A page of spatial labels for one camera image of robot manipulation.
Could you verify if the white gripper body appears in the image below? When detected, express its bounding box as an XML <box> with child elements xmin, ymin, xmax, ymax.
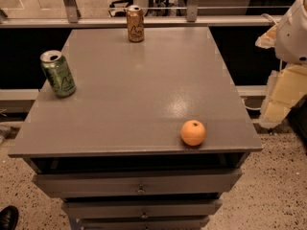
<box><xmin>274</xmin><ymin>0</ymin><xmax>307</xmax><ymax>64</ymax></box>

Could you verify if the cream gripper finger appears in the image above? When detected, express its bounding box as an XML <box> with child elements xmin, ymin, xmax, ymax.
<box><xmin>259</xmin><ymin>64</ymin><xmax>307</xmax><ymax>128</ymax></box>
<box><xmin>255</xmin><ymin>25</ymin><xmax>277</xmax><ymax>49</ymax></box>

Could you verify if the green soda can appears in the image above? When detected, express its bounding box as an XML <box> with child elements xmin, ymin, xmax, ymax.
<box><xmin>40</xmin><ymin>50</ymin><xmax>76</xmax><ymax>98</ymax></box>

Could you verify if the orange soda can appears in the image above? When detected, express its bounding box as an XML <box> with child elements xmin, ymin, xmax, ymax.
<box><xmin>126</xmin><ymin>5</ymin><xmax>144</xmax><ymax>42</ymax></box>

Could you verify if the orange fruit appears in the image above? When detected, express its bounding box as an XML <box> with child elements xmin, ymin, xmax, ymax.
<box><xmin>180</xmin><ymin>120</ymin><xmax>206</xmax><ymax>146</ymax></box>

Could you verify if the black office chair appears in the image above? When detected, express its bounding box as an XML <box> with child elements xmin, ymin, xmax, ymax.
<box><xmin>108</xmin><ymin>0</ymin><xmax>133</xmax><ymax>17</ymax></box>

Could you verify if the top grey drawer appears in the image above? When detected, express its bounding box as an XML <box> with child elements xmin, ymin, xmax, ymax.
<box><xmin>33</xmin><ymin>169</ymin><xmax>242</xmax><ymax>198</ymax></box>

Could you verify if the grey drawer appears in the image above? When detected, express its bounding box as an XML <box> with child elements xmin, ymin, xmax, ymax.
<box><xmin>81</xmin><ymin>216</ymin><xmax>209</xmax><ymax>230</ymax></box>
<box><xmin>33</xmin><ymin>169</ymin><xmax>242</xmax><ymax>198</ymax></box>
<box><xmin>62</xmin><ymin>199</ymin><xmax>222</xmax><ymax>219</ymax></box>

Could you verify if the bottom grey drawer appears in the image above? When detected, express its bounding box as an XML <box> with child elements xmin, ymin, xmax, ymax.
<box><xmin>81</xmin><ymin>216</ymin><xmax>209</xmax><ymax>230</ymax></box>

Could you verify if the grey drawer cabinet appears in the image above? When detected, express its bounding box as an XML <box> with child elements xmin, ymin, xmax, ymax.
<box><xmin>8</xmin><ymin>27</ymin><xmax>264</xmax><ymax>230</ymax></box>

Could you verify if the middle grey drawer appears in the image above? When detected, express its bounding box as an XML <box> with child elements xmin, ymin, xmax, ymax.
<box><xmin>62</xmin><ymin>199</ymin><xmax>222</xmax><ymax>219</ymax></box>

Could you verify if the black shoe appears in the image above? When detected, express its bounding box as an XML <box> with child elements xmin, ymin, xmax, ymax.
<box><xmin>0</xmin><ymin>206</ymin><xmax>19</xmax><ymax>230</ymax></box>

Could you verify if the white cable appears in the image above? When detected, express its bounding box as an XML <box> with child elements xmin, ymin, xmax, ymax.
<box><xmin>260</xmin><ymin>12</ymin><xmax>278</xmax><ymax>26</ymax></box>

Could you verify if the metal railing frame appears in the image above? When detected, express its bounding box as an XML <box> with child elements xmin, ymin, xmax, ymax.
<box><xmin>0</xmin><ymin>0</ymin><xmax>295</xmax><ymax>28</ymax></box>

